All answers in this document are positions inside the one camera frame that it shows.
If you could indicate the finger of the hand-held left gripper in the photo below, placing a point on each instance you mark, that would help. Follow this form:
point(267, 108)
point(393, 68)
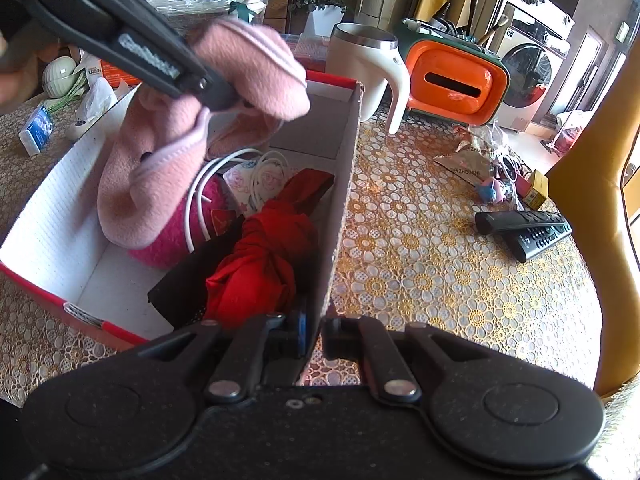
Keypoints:
point(217, 94)

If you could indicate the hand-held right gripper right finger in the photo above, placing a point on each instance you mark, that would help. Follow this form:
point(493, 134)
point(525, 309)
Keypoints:
point(332, 337)

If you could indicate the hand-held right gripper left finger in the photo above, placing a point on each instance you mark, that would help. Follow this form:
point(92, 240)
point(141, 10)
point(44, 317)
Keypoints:
point(300, 332)

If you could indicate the red knotted cloth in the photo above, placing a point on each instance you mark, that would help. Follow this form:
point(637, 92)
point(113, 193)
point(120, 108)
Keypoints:
point(260, 260)

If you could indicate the printed face mask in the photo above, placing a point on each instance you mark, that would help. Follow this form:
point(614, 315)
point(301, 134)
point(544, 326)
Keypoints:
point(240, 180)

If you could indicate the black cloth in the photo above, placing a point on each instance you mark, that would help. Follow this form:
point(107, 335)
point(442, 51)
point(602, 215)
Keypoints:
point(190, 285)

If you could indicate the pink fleece cloth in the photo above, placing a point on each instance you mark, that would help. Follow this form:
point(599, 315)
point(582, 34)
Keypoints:
point(150, 195)

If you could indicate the pink fuzzy plush ball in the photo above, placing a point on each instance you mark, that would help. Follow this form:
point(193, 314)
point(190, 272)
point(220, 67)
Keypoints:
point(175, 245)

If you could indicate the red cardboard box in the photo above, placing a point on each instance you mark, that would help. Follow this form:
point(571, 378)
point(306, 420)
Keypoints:
point(50, 230)

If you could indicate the person's left hand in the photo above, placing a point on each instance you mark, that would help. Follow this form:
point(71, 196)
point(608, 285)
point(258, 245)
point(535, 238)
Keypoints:
point(20, 85)

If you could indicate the orange tissue box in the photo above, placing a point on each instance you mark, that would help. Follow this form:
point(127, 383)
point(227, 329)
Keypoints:
point(115, 72)

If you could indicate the white paper tissue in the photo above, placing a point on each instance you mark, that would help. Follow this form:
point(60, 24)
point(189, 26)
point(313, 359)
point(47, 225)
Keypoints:
point(97, 102)

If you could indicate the green ribbon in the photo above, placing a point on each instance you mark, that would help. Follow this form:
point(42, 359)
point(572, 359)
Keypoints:
point(242, 10)

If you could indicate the green knitted cloth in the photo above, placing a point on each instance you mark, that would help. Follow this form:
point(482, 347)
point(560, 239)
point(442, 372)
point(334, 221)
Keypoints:
point(72, 100)

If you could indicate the clear flat plastic box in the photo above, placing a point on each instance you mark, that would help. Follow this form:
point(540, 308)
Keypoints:
point(312, 52)

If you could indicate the gold patterned tablecloth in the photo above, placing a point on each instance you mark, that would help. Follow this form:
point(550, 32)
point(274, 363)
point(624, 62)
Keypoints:
point(425, 270)

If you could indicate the white plant pot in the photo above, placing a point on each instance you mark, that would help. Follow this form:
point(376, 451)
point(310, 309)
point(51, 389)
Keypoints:
point(325, 22)

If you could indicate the blue tissue pack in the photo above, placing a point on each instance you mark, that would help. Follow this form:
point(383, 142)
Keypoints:
point(36, 130)

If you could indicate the white mug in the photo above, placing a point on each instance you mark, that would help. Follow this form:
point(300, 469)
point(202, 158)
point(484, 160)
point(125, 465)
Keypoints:
point(360, 70)

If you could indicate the small blue pink toy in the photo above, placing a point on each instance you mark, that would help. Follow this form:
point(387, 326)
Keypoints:
point(490, 191)

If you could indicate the small yellow box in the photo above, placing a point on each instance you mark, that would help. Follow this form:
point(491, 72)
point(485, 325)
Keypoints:
point(532, 190)

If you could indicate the paint brush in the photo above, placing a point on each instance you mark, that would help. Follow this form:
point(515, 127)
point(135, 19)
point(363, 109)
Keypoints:
point(473, 7)
point(492, 30)

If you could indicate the white mop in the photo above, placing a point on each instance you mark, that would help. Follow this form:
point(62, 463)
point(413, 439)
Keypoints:
point(565, 132)

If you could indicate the washing machine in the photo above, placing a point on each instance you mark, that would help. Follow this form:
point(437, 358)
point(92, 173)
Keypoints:
point(535, 70)

